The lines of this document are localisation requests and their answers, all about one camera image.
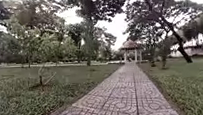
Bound small roofed garden pavilion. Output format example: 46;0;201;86
118;38;144;65

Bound grey patterned tile path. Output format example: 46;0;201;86
34;59;183;115

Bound wood of green trees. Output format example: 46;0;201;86
0;0;128;72

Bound leaning dark-trunk tree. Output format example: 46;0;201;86
123;0;203;67

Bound green grass field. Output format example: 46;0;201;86
0;59;127;115
137;56;203;115

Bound pale multi-storey building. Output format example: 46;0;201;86
169;31;203;59

